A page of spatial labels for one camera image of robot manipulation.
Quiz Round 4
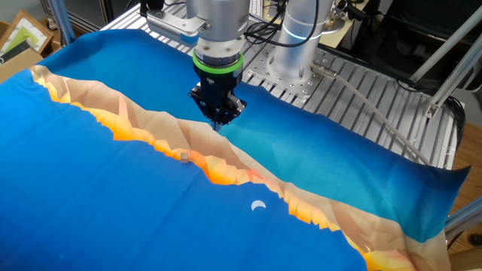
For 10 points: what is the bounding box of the blue aluminium frame post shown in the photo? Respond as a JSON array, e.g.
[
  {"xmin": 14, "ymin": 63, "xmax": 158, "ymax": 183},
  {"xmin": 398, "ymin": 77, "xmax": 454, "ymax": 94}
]
[{"xmin": 47, "ymin": 0, "xmax": 77, "ymax": 47}]

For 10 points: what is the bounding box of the black cylindrical device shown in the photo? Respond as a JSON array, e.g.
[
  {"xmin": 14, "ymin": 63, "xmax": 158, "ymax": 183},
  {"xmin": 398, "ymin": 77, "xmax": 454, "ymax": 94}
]
[{"xmin": 336, "ymin": 0, "xmax": 372, "ymax": 23}]

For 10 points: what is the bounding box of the light brown cardboard piece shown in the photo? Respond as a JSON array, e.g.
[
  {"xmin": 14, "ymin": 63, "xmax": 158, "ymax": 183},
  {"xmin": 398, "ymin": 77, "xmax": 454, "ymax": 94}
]
[{"xmin": 448, "ymin": 246, "xmax": 482, "ymax": 271}]

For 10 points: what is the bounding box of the silver aluminium frame bar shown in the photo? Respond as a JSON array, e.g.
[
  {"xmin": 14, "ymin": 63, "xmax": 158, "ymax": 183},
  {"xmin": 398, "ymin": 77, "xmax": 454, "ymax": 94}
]
[
  {"xmin": 409, "ymin": 6, "xmax": 482, "ymax": 83},
  {"xmin": 444, "ymin": 196, "xmax": 482, "ymax": 239},
  {"xmin": 424, "ymin": 39, "xmax": 482, "ymax": 120}
]

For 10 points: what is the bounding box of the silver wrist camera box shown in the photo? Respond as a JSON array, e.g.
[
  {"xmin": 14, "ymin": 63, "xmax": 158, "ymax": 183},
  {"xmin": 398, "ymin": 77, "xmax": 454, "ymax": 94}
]
[{"xmin": 145, "ymin": 8, "xmax": 212, "ymax": 48}]

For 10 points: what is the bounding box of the large black case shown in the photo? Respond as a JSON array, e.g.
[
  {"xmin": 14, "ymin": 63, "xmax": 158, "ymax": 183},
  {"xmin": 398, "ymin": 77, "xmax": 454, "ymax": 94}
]
[{"xmin": 352, "ymin": 0, "xmax": 482, "ymax": 90}]

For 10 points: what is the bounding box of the brown cardboard box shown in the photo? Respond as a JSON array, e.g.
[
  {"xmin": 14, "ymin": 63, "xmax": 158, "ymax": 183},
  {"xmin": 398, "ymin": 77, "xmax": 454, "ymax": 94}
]
[{"xmin": 0, "ymin": 47, "xmax": 44, "ymax": 84}]

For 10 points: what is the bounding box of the black camera cable plug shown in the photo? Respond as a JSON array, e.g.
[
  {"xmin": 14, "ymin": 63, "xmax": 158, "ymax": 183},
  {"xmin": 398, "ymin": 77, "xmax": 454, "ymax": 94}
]
[{"xmin": 139, "ymin": 0, "xmax": 166, "ymax": 18}]

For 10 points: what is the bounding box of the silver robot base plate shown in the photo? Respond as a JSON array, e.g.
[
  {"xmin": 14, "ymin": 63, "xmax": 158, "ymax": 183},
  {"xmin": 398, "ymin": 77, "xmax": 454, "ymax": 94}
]
[{"xmin": 243, "ymin": 45, "xmax": 334, "ymax": 99}]

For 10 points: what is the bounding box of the wooden picture frame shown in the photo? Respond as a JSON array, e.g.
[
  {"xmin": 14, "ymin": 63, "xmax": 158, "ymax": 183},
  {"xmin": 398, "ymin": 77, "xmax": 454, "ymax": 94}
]
[{"xmin": 0, "ymin": 9, "xmax": 54, "ymax": 57}]

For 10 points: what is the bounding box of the tangled black cable bundle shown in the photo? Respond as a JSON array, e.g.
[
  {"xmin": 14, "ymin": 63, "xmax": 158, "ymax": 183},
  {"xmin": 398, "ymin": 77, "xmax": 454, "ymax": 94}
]
[{"xmin": 248, "ymin": 14, "xmax": 289, "ymax": 41}]

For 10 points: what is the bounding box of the grey hose with metal connector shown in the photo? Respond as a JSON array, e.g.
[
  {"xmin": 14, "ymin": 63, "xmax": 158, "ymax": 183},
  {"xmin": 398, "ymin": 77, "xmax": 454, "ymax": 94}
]
[{"xmin": 310, "ymin": 62, "xmax": 432, "ymax": 166}]

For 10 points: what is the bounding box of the thick black cable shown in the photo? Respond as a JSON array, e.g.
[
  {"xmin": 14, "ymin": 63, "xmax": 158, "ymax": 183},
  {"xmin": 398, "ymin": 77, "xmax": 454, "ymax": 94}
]
[{"xmin": 446, "ymin": 96, "xmax": 468, "ymax": 159}]

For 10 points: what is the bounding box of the green flange adapter ring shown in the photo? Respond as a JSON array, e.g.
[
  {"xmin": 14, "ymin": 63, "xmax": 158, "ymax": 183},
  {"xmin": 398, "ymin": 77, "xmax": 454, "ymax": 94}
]
[{"xmin": 191, "ymin": 50, "xmax": 245, "ymax": 75}]

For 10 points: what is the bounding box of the dark metal rack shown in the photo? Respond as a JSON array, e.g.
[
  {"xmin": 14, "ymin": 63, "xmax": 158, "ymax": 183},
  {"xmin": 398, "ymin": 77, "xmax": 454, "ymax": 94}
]
[{"xmin": 39, "ymin": 0, "xmax": 150, "ymax": 35}]

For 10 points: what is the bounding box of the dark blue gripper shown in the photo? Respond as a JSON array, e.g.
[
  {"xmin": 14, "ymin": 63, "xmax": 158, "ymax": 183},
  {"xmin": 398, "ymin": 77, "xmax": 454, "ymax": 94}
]
[{"xmin": 188, "ymin": 65, "xmax": 249, "ymax": 131}]

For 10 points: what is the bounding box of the blue and orange tablecloth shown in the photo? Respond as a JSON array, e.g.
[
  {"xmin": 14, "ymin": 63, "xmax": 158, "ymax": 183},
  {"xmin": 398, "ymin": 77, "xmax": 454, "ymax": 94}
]
[{"xmin": 0, "ymin": 29, "xmax": 471, "ymax": 271}]

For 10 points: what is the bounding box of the long looping black cable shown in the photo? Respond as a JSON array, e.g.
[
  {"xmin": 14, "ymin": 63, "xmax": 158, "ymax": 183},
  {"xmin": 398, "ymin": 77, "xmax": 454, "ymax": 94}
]
[{"xmin": 243, "ymin": 0, "xmax": 321, "ymax": 49}]

